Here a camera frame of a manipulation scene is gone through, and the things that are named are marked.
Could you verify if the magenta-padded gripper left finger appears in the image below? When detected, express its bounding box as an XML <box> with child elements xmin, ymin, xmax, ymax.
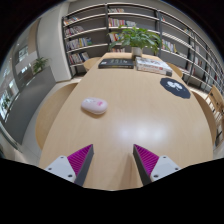
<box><xmin>44</xmin><ymin>143</ymin><xmax>95</xmax><ymax>187</ymax></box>

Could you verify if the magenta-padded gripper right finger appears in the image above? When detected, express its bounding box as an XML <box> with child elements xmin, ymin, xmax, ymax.
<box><xmin>132</xmin><ymin>143</ymin><xmax>182</xmax><ymax>187</ymax></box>

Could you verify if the pale pink computer mouse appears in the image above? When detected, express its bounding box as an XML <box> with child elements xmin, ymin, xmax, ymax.
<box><xmin>80</xmin><ymin>96</ymin><xmax>109</xmax><ymax>116</ymax></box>

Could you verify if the dark mouse pad, white print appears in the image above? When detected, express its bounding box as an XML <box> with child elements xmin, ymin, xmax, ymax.
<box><xmin>159</xmin><ymin>77</ymin><xmax>192</xmax><ymax>100</ymax></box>

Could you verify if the slatted wooden chairs group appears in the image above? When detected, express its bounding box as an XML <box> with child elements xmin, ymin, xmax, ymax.
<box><xmin>204</xmin><ymin>84</ymin><xmax>224</xmax><ymax>148</ymax></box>

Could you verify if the tan book, dark spine end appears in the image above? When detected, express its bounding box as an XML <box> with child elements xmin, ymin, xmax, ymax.
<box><xmin>135</xmin><ymin>63</ymin><xmax>173</xmax><ymax>77</ymax></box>

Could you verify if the white illustrated large book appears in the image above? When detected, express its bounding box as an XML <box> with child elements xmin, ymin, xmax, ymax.
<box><xmin>134</xmin><ymin>56</ymin><xmax>174</xmax><ymax>74</ymax></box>

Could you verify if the small leafy floor plant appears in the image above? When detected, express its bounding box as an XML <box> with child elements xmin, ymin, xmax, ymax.
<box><xmin>32</xmin><ymin>57</ymin><xmax>49</xmax><ymax>75</ymax></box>

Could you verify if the black hardcover book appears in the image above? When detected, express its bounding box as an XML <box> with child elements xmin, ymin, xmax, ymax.
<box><xmin>98</xmin><ymin>58</ymin><xmax>135</xmax><ymax>70</ymax></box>

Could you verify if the green potted plant, grey pot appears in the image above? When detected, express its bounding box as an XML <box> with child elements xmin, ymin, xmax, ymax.
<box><xmin>108</xmin><ymin>25</ymin><xmax>163</xmax><ymax>61</ymax></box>

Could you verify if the grey shelf unit with books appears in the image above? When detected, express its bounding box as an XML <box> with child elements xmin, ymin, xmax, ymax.
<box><xmin>61</xmin><ymin>2</ymin><xmax>224</xmax><ymax>98</ymax></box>

